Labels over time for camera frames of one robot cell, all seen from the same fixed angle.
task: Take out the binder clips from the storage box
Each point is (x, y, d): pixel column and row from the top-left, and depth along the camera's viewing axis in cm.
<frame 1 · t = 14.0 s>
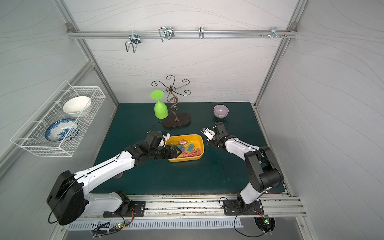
left hand: (176, 153, 80), fingers open
right hand: (213, 134, 95), fingers closed
yellow plastic storage box: (197, 140, 98), point 4 cm above the table
green plastic goblet: (160, 109, 88), point 25 cm above the table
lilac small bowl: (220, 111, 117), point 3 cm above the table

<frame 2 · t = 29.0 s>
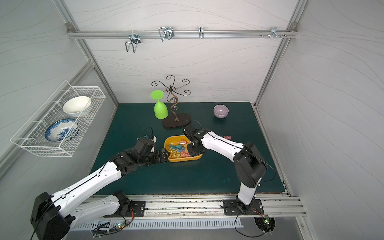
left hand: (163, 155, 78), fingers open
right hand: (194, 150, 87), fingers open
the named things where they were.

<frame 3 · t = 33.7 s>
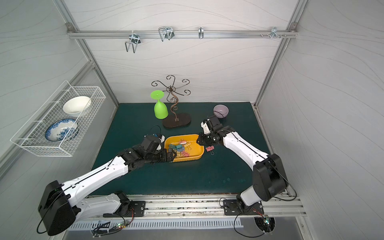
left hand: (170, 155, 79), fingers open
right hand: (197, 140, 85), fingers open
the named things where they were.

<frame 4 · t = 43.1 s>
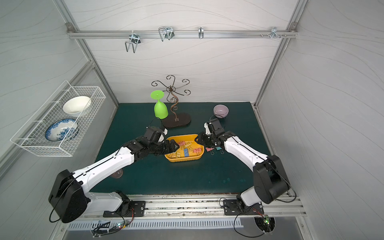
left hand: (175, 149, 80), fingers open
right hand: (196, 139, 86), fingers open
the named things where they were.

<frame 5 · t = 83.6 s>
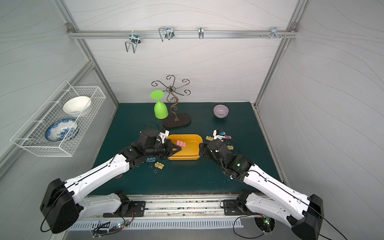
left hand: (181, 149, 73), fingers closed
right hand: (204, 145, 74), fingers open
yellow clip left side: (158, 166, 88), point 3 cm above the table
the other named things where they were.

